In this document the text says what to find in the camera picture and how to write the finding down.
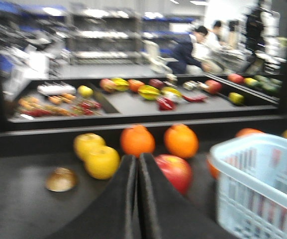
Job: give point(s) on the red apple far left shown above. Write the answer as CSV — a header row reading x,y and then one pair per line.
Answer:
x,y
176,170

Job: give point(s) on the red apple middle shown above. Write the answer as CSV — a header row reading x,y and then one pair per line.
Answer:
x,y
212,170

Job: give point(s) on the seated person dark jacket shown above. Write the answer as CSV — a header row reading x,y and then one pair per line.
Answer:
x,y
182,53

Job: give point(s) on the light blue plastic basket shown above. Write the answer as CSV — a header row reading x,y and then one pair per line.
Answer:
x,y
252,186

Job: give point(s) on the red chili pepper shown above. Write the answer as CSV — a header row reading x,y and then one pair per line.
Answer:
x,y
195,99

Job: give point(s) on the yellow apple pear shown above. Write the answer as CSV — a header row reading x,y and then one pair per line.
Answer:
x,y
102,163
84,143

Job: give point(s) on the orange behind apple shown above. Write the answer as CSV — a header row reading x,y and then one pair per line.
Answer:
x,y
247,131

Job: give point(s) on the red apple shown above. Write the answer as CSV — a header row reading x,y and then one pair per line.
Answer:
x,y
176,170
212,170

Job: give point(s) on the red bell pepper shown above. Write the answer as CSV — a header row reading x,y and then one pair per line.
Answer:
x,y
165,104

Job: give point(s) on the brown mushroom cap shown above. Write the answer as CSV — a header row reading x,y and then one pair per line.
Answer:
x,y
61,180

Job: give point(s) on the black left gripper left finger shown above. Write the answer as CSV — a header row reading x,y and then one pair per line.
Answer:
x,y
112,214

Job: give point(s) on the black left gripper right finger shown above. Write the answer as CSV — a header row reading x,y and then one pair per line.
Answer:
x,y
164,213

